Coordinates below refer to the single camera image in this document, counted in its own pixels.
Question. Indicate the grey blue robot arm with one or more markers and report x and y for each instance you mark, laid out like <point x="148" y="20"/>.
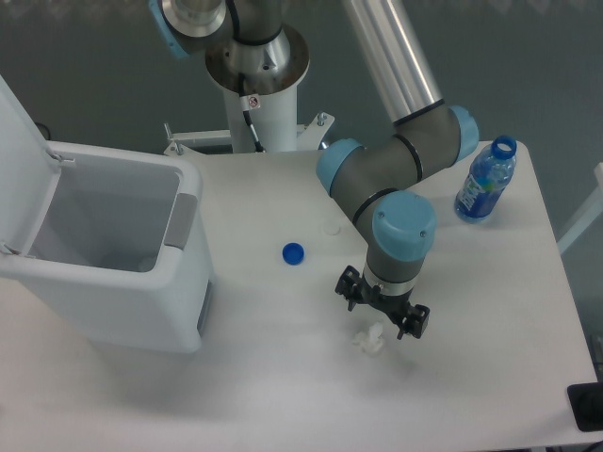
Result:
<point x="254" y="56"/>

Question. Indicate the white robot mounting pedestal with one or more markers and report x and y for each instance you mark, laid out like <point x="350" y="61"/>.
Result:
<point x="258" y="124"/>

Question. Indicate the white open trash bin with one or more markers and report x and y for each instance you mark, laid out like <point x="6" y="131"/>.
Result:
<point x="112" y="241"/>

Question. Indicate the blue plastic bottle cap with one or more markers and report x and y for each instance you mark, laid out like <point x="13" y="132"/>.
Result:
<point x="293" y="253"/>

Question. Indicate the blue labelled plastic bottle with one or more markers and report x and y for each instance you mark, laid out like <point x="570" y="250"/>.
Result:
<point x="488" y="176"/>

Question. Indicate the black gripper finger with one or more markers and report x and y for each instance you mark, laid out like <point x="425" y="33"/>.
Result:
<point x="411" y="320"/>
<point x="350" y="286"/>

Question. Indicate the white paper ball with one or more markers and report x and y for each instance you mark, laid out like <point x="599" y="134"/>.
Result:
<point x="371" y="340"/>

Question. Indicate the white frame at right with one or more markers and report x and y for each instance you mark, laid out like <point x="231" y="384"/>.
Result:
<point x="584" y="216"/>

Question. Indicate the black device at edge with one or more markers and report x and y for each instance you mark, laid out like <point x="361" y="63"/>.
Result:
<point x="586" y="404"/>

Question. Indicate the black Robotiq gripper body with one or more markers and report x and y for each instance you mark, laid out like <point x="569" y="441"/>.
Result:
<point x="394" y="307"/>

